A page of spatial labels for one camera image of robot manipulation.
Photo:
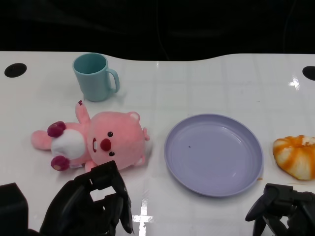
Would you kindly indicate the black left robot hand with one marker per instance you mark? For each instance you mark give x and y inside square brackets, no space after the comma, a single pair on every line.
[73,209]

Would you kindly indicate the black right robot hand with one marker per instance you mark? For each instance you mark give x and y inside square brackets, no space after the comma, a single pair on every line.
[290,204]

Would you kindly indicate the pink plush beaver doll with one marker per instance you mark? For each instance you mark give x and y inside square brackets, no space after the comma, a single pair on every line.
[118,132]

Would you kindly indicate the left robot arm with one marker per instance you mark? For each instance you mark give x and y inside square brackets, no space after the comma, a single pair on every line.
[12,209]

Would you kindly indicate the lavender plastic plate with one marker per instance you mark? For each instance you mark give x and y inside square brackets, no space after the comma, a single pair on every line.
[214,157]

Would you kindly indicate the orange striped bread bun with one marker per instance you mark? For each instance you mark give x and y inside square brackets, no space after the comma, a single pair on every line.
[295,159]

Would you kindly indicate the teal plastic mug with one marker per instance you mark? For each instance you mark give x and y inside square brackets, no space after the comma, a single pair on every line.
[94,86]

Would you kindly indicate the black backdrop cloth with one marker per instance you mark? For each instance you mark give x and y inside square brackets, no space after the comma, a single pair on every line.
[98,24]

